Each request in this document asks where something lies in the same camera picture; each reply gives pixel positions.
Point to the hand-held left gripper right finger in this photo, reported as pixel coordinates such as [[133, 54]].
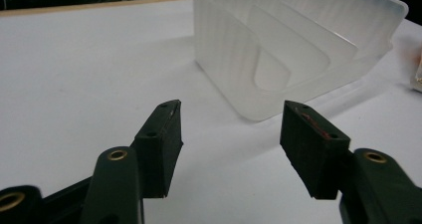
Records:
[[315, 151]]

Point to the translucent white plastic storage bin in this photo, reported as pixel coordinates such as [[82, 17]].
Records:
[[285, 44]]

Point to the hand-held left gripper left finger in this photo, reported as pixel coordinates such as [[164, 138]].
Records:
[[156, 151]]

